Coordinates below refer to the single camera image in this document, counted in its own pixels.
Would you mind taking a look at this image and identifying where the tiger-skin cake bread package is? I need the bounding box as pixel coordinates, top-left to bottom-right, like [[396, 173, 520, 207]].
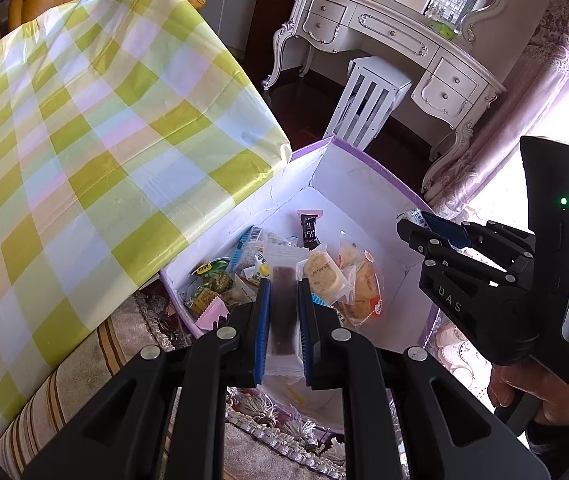
[[337, 231, 383, 327]]

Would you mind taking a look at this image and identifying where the blue white milk candy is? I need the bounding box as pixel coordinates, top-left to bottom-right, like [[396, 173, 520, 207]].
[[404, 209, 430, 230]]

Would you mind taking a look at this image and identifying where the purple bar clear wrapper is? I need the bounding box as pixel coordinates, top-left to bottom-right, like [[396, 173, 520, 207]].
[[265, 262, 304, 382]]

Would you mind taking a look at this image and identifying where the cream pastry clear wrapper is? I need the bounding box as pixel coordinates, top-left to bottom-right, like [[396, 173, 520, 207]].
[[303, 244, 354, 306]]

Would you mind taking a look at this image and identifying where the blue clear snack bag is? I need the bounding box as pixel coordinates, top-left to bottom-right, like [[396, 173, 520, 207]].
[[227, 226, 299, 274]]

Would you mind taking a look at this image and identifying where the green pea snack packet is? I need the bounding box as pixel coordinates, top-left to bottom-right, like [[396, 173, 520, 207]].
[[191, 258, 230, 280]]

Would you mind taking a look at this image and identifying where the person right hand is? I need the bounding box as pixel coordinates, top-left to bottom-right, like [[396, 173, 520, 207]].
[[487, 361, 569, 426]]

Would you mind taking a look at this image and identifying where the striped plush cushion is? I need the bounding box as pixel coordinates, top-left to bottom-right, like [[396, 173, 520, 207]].
[[0, 292, 345, 479]]

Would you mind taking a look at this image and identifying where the pink embroidered curtain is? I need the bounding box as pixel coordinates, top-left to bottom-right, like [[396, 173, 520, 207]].
[[425, 0, 569, 219]]

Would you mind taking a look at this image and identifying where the white purple cardboard box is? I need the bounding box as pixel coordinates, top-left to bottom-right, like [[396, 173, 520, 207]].
[[158, 135, 443, 436]]

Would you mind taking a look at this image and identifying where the white slatted stool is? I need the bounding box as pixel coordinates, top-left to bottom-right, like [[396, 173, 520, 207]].
[[324, 56, 411, 151]]

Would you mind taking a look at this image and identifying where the green checkered tablecloth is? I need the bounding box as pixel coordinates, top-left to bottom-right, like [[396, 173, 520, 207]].
[[0, 0, 291, 437]]

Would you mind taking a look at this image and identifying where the white ornate dressing table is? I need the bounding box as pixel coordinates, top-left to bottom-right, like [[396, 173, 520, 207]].
[[262, 0, 505, 191]]

